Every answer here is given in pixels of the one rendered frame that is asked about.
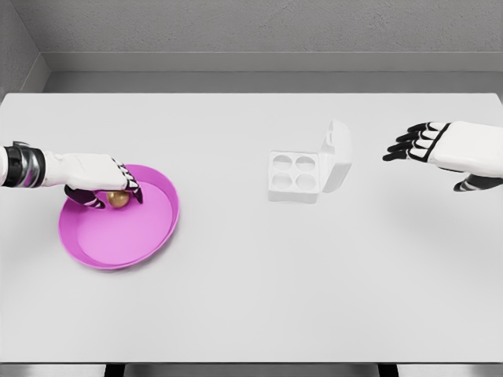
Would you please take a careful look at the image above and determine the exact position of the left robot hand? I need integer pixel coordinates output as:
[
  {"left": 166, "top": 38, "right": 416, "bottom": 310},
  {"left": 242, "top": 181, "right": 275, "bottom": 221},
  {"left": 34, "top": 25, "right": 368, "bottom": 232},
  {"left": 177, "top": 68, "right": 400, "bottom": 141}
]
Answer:
[{"left": 62, "top": 152, "right": 145, "bottom": 210}]

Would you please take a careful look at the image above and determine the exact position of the brown egg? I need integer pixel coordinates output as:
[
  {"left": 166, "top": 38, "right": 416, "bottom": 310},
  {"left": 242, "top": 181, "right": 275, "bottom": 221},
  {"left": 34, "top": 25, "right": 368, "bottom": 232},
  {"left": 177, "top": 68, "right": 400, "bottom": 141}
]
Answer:
[{"left": 107, "top": 190, "right": 130, "bottom": 210}]

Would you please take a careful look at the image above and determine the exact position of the pink round plate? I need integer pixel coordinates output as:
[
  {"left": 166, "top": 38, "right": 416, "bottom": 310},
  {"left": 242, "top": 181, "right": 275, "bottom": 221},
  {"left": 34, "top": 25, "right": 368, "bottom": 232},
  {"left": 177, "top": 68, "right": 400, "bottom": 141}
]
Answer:
[{"left": 58, "top": 163, "right": 181, "bottom": 273}]

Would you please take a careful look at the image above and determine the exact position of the white egg box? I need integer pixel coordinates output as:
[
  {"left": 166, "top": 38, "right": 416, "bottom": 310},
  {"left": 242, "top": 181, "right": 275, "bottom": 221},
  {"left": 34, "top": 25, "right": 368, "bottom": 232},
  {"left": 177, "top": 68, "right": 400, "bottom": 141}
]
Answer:
[{"left": 267, "top": 119, "right": 353, "bottom": 205}]

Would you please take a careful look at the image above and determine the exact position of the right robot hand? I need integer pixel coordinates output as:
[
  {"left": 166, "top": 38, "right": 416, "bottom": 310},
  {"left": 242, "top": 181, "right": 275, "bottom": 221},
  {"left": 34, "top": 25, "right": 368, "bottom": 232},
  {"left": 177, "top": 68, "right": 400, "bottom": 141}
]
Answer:
[{"left": 382, "top": 120, "right": 503, "bottom": 193}]

